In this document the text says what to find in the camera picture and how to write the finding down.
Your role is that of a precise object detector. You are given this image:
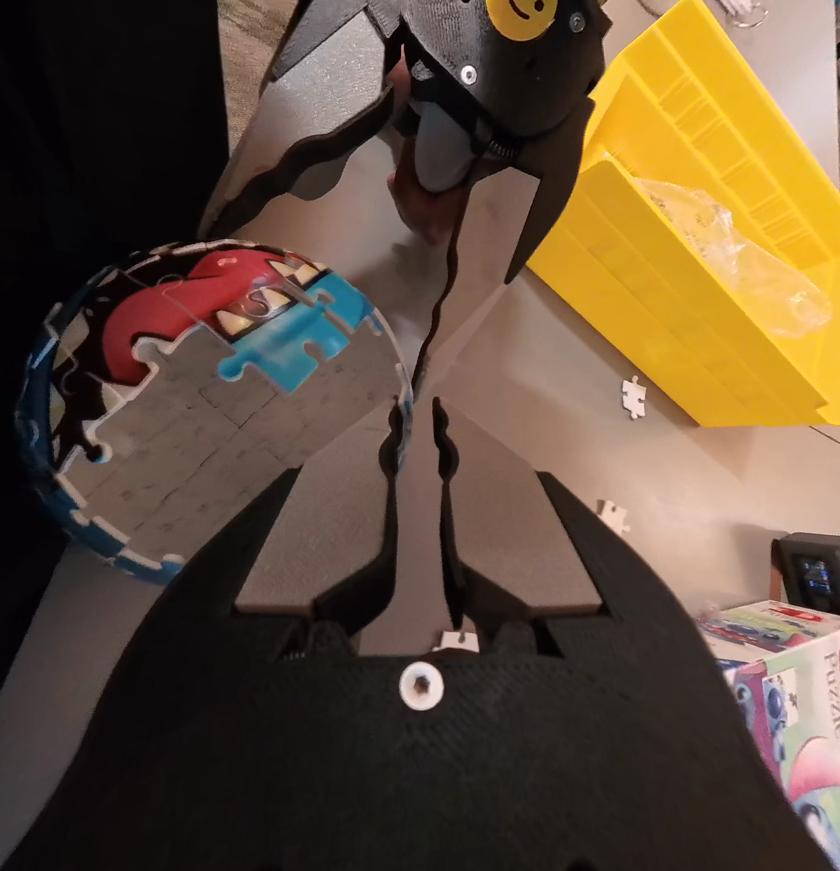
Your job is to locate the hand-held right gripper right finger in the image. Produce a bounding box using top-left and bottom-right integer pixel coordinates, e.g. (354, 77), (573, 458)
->
(430, 398), (605, 631)

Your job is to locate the yellow plastic bin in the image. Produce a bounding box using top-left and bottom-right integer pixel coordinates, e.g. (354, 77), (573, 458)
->
(525, 0), (840, 430)

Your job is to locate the clear plastic bag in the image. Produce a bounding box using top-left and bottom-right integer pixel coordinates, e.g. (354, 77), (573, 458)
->
(631, 173), (832, 341)

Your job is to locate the black device with screen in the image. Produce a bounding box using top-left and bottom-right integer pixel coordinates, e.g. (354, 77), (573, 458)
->
(770, 533), (840, 617)

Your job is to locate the person's black top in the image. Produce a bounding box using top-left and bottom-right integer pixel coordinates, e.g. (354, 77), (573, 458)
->
(0, 0), (230, 695)

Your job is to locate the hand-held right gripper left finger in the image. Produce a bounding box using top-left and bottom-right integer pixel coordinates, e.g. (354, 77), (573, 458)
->
(233, 398), (404, 638)

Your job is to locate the blue monster puzzle ball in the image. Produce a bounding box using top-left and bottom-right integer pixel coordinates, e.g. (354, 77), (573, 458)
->
(13, 238), (415, 587)

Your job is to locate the person's left hand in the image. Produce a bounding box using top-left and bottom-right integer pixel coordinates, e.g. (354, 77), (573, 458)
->
(386, 153), (475, 246)

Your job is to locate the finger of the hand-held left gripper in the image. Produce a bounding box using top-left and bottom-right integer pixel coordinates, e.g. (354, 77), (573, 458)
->
(410, 166), (545, 394)
(197, 10), (396, 240)

